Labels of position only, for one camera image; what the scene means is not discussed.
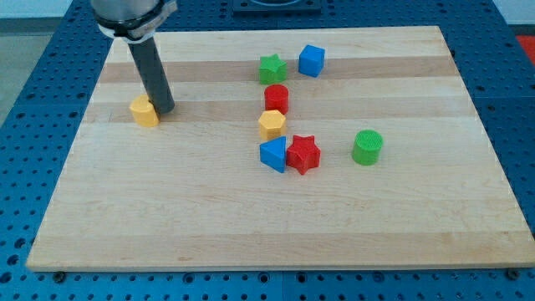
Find red star block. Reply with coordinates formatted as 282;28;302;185
286;135;321;175

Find green star block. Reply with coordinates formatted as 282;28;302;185
258;54;288;84

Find yellow heart block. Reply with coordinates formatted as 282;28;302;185
129;94;160;127

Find yellow hexagon block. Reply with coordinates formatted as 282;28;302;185
258;110;287;140

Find wooden board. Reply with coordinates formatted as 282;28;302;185
27;26;534;273

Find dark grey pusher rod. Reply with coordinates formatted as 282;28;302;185
129;38;175;115

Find green cylinder block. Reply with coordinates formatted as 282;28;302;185
352;130;384;166

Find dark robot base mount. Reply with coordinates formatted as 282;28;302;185
230;0;322;16

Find blue triangle block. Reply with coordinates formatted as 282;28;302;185
259;136;287;173

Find blue cube block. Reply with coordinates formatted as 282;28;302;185
298;44;325;78

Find red cylinder block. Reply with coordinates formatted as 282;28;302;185
264;84;289;115

